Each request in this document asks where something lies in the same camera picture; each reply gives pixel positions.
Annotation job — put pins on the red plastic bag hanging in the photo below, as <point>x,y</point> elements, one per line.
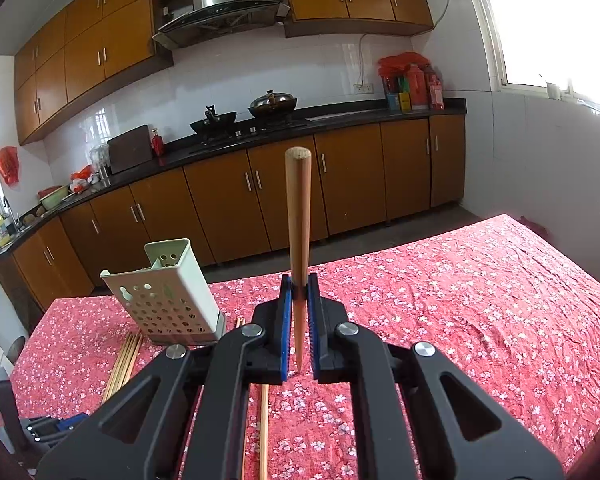
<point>9,165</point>

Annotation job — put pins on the yellow dish soap bottle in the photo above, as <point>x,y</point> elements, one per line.
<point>5,236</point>

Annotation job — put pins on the red oil jugs group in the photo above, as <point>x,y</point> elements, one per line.
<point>410,82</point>

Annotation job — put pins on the wooden chopstick under gripper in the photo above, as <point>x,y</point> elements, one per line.
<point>263,442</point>

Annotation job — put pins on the red floral tablecloth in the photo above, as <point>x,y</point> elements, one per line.
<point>518,317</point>

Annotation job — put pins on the steel range hood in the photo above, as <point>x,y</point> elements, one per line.
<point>182,23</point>

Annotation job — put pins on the green bowl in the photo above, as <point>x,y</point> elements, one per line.
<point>52,199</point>

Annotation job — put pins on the upper wooden cabinets left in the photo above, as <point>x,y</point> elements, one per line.
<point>88,50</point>

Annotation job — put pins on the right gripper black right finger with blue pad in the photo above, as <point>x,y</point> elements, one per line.
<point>416,414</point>

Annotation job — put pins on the white perforated utensil holder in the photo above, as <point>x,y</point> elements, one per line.
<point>169,300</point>

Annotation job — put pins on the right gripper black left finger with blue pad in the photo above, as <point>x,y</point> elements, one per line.
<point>184,414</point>

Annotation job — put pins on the black pan on stove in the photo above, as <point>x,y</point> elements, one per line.
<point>213,122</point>

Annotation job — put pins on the red bottle on counter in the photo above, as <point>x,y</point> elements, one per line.
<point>157,142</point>

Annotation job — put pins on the lower wooden kitchen cabinets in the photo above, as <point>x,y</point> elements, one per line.
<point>231,204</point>

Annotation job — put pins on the black wok with lid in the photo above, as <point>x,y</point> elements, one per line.
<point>273,106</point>

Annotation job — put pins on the dark cutting board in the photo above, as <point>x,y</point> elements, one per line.
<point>130,149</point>

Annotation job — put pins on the wooden chopstick left pile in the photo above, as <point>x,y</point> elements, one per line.
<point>123,367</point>

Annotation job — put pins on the black kitchen countertop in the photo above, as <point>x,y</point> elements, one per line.
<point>230,140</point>

